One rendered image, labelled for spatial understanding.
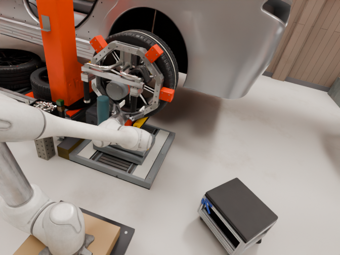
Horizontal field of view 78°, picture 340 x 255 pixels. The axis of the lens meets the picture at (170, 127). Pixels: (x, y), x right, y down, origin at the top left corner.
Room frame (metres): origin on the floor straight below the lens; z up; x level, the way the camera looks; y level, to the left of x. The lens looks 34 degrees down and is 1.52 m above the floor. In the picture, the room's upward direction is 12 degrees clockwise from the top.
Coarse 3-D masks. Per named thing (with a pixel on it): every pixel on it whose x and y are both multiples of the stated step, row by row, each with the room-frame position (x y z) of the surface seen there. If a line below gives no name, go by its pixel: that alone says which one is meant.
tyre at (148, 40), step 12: (120, 36) 1.49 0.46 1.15; (132, 36) 1.48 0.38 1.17; (144, 36) 1.53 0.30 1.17; (156, 36) 1.65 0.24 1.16; (168, 48) 1.63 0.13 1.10; (156, 60) 1.45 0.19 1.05; (168, 60) 1.50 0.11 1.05; (168, 72) 1.43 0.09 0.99; (168, 84) 1.43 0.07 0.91; (156, 108) 1.44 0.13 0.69
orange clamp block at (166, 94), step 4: (164, 88) 1.40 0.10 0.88; (160, 92) 1.35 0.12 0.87; (164, 92) 1.34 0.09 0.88; (168, 92) 1.35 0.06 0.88; (172, 92) 1.36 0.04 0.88; (160, 96) 1.35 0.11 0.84; (164, 96) 1.34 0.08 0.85; (168, 96) 1.34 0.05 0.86; (172, 96) 1.36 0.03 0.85; (164, 100) 1.34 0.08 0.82; (168, 100) 1.34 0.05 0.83
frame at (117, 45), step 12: (108, 48) 1.43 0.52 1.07; (120, 48) 1.40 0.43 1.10; (132, 48) 1.39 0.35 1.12; (144, 48) 1.43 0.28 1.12; (96, 60) 1.43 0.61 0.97; (144, 60) 1.37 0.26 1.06; (156, 72) 1.36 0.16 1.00; (96, 84) 1.44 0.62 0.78; (156, 84) 1.36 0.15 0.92; (108, 96) 1.48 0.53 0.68; (156, 96) 1.40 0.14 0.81; (120, 108) 1.45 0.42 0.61; (144, 108) 1.41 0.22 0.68
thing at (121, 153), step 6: (102, 150) 1.45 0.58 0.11; (108, 150) 1.44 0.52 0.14; (114, 150) 1.43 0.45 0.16; (120, 150) 1.46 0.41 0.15; (120, 156) 1.42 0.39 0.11; (126, 156) 1.41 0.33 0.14; (132, 156) 1.40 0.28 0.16; (138, 156) 1.43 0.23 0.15; (144, 156) 1.43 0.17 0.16; (138, 162) 1.39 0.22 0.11
